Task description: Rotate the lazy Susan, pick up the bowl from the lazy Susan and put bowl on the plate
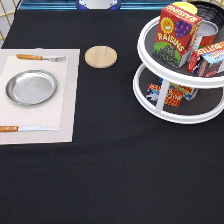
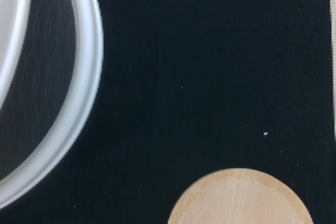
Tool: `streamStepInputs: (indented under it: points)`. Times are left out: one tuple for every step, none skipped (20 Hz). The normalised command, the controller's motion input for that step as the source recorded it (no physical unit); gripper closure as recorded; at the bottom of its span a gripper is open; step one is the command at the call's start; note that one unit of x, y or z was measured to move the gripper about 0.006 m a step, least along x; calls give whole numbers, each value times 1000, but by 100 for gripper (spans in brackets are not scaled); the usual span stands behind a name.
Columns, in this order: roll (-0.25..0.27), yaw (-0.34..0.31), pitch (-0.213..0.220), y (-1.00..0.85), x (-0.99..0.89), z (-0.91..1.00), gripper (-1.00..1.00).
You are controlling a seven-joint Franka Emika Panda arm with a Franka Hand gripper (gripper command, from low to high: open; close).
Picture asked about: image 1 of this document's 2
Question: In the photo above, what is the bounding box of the green yellow-lidded can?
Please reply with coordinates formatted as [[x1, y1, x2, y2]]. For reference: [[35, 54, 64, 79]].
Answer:
[[173, 2, 197, 15]]

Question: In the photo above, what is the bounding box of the red tin can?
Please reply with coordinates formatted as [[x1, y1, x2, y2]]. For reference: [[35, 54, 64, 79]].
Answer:
[[197, 20, 219, 47]]

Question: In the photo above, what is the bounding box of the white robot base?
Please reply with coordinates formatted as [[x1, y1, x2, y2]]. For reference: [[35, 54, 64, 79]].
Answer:
[[76, 0, 121, 10]]

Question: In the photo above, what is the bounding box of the silver metal plate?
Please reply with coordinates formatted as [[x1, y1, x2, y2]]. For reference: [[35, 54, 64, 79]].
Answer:
[[5, 70, 58, 106]]

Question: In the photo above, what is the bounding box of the beige woven placemat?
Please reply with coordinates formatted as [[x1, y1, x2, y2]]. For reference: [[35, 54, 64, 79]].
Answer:
[[0, 49, 80, 145]]

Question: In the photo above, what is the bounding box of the round wooden coaster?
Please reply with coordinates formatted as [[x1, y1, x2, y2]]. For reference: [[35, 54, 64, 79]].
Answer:
[[85, 46, 117, 69]]

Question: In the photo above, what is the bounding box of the white two-tier lazy Susan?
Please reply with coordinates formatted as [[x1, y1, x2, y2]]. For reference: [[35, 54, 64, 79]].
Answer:
[[133, 17, 224, 124]]

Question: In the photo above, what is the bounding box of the blue yellow small box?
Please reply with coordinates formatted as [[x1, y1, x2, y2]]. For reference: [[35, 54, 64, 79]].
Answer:
[[158, 77, 200, 102]]

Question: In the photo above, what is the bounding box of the wooden-handled knife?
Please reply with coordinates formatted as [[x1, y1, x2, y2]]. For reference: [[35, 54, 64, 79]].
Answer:
[[0, 126, 57, 132]]

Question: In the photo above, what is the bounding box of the wooden-handled fork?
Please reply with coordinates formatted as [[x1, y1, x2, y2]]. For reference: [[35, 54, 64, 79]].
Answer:
[[16, 54, 66, 62]]

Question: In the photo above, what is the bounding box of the black ribbed bowl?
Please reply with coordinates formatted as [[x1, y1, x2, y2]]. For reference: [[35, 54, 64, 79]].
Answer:
[[192, 1, 224, 29]]

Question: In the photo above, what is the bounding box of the red butter box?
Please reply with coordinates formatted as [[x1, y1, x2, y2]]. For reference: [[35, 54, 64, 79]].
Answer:
[[187, 41, 224, 77]]

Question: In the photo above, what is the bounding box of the red raisins box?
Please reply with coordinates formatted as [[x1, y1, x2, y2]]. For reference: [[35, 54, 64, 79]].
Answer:
[[153, 3, 202, 68]]

